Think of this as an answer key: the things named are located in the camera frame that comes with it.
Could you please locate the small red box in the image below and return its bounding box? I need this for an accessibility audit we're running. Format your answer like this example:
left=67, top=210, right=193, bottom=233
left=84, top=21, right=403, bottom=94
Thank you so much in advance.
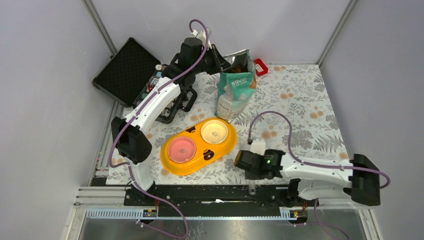
left=254, top=58, right=269, bottom=77

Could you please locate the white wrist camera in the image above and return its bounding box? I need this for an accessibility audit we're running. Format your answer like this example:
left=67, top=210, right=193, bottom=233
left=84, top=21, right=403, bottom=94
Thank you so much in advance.
left=191, top=27, right=212, bottom=49
left=244, top=138, right=266, bottom=155

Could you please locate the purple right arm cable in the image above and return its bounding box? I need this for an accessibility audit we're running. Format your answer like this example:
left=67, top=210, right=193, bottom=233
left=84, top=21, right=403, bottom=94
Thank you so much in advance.
left=247, top=110, right=392, bottom=240

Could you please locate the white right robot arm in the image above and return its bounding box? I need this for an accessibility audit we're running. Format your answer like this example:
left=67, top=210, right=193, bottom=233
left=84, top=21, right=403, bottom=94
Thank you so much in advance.
left=234, top=149, right=381, bottom=207

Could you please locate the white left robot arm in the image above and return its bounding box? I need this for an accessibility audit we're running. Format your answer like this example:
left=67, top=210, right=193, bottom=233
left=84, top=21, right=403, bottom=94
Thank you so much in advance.
left=111, top=37, right=231, bottom=206

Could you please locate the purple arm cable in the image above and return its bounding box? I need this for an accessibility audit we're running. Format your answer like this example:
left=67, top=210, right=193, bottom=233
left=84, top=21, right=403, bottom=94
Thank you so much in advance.
left=108, top=18, right=211, bottom=240
left=247, top=110, right=392, bottom=240

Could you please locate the floral table mat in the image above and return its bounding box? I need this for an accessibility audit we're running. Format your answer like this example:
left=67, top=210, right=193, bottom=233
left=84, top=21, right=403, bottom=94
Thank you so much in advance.
left=105, top=63, right=358, bottom=186

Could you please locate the green dog food bag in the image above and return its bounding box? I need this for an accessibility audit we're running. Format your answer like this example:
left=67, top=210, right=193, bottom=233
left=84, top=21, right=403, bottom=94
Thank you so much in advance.
left=215, top=49, right=257, bottom=121

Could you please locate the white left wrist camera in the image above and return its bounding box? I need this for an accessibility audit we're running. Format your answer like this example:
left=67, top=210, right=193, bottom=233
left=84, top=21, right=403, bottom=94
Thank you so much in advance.
left=191, top=27, right=212, bottom=49

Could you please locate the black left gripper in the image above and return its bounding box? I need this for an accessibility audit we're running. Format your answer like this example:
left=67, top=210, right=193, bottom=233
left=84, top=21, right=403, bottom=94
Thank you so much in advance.
left=192, top=44, right=232, bottom=76

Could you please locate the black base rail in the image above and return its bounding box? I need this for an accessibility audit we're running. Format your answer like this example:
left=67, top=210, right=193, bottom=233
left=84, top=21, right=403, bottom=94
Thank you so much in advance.
left=123, top=185, right=314, bottom=217

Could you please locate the black poker chip case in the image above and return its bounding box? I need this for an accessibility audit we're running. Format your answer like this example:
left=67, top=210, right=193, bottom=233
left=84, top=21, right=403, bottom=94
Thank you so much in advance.
left=92, top=37, right=163, bottom=109

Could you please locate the clear plastic scoop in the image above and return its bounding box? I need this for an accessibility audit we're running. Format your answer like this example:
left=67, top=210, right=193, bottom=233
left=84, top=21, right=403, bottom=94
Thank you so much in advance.
left=248, top=179, right=256, bottom=195

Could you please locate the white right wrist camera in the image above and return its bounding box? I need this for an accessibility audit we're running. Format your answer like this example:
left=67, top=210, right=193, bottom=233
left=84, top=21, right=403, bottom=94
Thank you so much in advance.
left=244, top=138, right=266, bottom=155

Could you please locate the yellow double pet bowl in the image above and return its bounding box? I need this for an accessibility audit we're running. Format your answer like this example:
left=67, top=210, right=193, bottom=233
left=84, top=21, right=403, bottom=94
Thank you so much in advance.
left=160, top=117, right=237, bottom=176

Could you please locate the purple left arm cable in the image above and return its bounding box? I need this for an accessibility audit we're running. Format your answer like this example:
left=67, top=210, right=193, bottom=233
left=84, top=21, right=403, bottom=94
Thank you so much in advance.
left=108, top=18, right=211, bottom=240

